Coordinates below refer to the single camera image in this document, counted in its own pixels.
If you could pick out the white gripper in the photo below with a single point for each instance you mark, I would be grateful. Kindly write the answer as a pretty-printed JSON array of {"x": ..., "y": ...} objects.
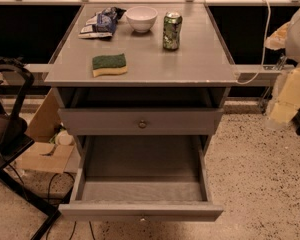
[{"x": 299, "y": 37}]

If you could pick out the grey drawer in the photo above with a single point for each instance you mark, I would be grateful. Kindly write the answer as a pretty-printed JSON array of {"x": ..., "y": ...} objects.
[
  {"x": 141, "y": 111},
  {"x": 142, "y": 178}
]

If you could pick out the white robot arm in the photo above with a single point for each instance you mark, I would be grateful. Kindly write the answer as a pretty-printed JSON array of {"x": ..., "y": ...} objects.
[{"x": 292, "y": 43}]

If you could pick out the grey drawer cabinet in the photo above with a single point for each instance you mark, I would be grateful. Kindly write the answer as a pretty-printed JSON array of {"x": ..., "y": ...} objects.
[{"x": 199, "y": 62}]

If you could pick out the grey top drawer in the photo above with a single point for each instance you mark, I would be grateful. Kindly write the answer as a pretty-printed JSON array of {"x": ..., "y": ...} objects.
[{"x": 141, "y": 111}]

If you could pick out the metal diagonal strut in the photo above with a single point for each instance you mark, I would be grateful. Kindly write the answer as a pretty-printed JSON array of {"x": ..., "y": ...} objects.
[{"x": 274, "y": 71}]

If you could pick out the green soda can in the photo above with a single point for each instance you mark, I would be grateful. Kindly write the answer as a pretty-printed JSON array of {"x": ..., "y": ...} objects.
[{"x": 171, "y": 30}]

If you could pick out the white ceramic bowl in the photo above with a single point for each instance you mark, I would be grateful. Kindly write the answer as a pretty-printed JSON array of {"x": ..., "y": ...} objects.
[{"x": 141, "y": 18}]

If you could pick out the green yellow sponge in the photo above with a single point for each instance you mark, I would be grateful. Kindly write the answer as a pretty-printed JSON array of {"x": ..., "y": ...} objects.
[{"x": 109, "y": 65}]

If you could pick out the blue chip bag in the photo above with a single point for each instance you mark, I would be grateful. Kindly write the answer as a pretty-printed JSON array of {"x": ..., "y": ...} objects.
[{"x": 103, "y": 24}]

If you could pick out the white roll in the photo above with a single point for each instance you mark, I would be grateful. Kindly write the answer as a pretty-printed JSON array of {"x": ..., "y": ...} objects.
[{"x": 63, "y": 138}]

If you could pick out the cardboard box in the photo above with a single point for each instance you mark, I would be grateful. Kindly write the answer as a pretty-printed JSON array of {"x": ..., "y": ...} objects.
[{"x": 45, "y": 155}]

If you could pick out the black chair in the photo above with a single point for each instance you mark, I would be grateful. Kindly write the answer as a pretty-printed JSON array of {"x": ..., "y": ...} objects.
[{"x": 14, "y": 141}]

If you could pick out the grey horizontal rail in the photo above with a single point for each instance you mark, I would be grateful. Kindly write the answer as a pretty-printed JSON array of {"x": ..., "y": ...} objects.
[{"x": 245, "y": 75}]

